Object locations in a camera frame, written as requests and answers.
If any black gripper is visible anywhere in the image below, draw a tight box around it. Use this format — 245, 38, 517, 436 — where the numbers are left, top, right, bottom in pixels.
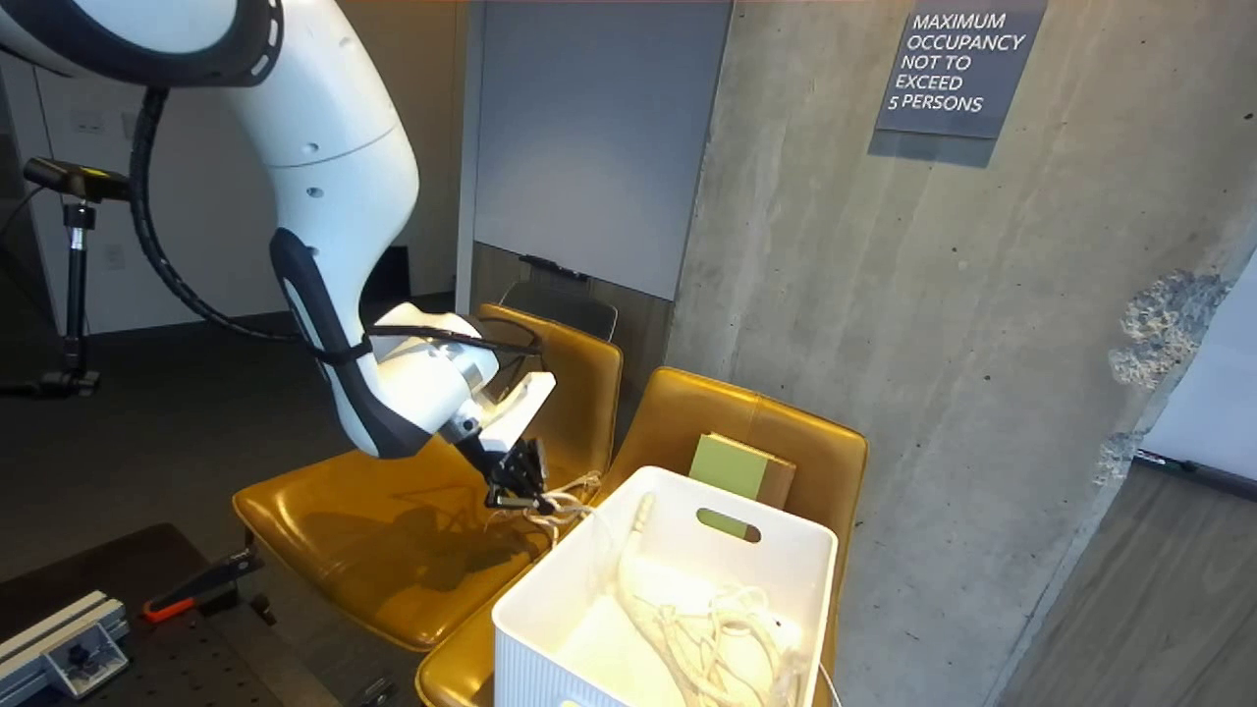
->
454, 427, 555, 520

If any thick white rope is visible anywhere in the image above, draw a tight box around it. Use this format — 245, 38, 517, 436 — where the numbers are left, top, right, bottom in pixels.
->
609, 490, 817, 707

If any white plastic laundry basket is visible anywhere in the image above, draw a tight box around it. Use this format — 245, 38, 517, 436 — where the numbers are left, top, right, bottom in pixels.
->
487, 464, 839, 707

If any mustard yellow leather chair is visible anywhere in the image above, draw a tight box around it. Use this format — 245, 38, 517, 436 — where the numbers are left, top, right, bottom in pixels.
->
414, 365, 872, 707
227, 301, 627, 655

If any black perforated breadboard table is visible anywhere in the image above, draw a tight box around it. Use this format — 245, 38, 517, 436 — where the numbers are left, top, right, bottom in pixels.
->
0, 524, 426, 707

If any black stand with tripod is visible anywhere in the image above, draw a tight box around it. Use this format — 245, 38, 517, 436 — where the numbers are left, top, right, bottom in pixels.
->
16, 153, 136, 405

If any grey maximum occupancy sign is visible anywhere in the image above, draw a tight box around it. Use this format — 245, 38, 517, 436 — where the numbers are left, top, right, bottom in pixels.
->
868, 0, 1051, 174

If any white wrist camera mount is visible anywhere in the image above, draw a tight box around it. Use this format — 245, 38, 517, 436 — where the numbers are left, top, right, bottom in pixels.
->
448, 371, 562, 464

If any wall whiteboard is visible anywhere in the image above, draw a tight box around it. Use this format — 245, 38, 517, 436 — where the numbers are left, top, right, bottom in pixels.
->
454, 0, 735, 307

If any aluminium rail with knob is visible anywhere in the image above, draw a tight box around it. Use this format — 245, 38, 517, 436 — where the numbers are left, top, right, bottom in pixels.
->
0, 585, 135, 707

